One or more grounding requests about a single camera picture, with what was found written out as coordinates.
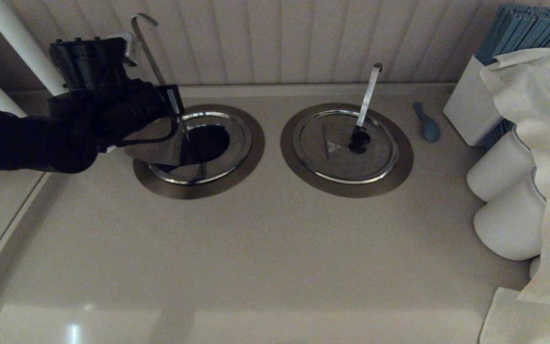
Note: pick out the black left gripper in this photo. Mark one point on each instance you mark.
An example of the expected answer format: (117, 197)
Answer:
(143, 112)

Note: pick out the hinged steel lid black knob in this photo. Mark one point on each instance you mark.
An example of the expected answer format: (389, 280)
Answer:
(239, 153)
(332, 167)

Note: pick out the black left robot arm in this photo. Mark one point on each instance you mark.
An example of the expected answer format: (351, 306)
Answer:
(17, 143)

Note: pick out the small blue spoon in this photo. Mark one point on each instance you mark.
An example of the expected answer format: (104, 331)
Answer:
(430, 130)

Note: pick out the bronze round well collar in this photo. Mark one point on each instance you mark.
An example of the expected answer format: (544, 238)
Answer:
(346, 191)
(198, 192)

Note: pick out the long white round pole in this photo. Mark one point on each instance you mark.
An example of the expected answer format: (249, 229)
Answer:
(12, 33)

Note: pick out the white rectangular holder box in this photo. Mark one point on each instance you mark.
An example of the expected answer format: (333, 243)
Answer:
(466, 105)

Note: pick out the white jar with blue rim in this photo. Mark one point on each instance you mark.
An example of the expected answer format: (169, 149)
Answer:
(494, 172)
(509, 224)

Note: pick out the blue straws bundle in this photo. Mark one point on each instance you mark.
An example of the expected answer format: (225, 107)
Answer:
(523, 28)

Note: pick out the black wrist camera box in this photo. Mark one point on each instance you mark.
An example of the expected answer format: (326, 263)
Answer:
(172, 102)

